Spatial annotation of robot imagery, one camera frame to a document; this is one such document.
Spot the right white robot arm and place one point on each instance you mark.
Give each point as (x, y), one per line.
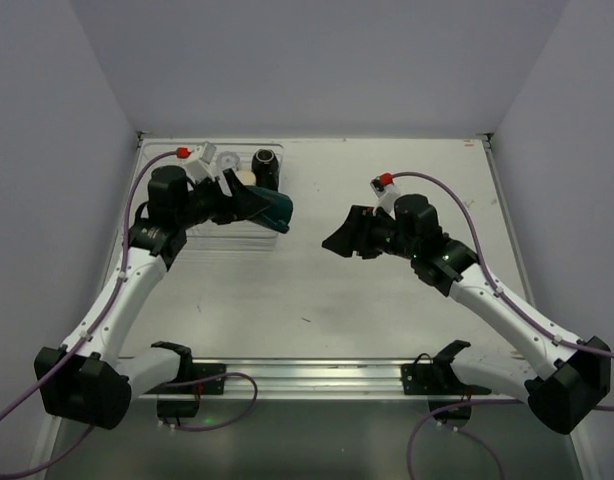
(561, 377)

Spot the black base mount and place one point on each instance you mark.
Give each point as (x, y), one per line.
(423, 377)
(179, 400)

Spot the white wire dish rack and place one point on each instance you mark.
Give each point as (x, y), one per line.
(176, 192)

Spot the aluminium mounting rail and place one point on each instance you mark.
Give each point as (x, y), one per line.
(312, 377)

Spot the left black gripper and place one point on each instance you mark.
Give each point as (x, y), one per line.
(227, 201)

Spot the black mug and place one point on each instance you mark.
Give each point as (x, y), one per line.
(266, 168)

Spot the teal mug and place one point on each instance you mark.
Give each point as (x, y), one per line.
(277, 216)

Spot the cream brown-banded cup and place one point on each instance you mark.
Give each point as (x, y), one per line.
(246, 178)

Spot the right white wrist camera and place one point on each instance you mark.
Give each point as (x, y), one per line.
(386, 191)

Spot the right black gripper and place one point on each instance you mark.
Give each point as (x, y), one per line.
(364, 232)

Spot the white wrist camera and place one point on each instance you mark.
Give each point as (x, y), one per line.
(386, 191)
(199, 163)

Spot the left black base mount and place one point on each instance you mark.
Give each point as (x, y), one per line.
(179, 400)

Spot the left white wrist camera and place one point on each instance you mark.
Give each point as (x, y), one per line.
(199, 163)

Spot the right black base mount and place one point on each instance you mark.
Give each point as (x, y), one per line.
(423, 377)

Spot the clear glass cup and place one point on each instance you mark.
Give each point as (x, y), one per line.
(227, 160)

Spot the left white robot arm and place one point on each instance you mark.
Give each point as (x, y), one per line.
(84, 379)

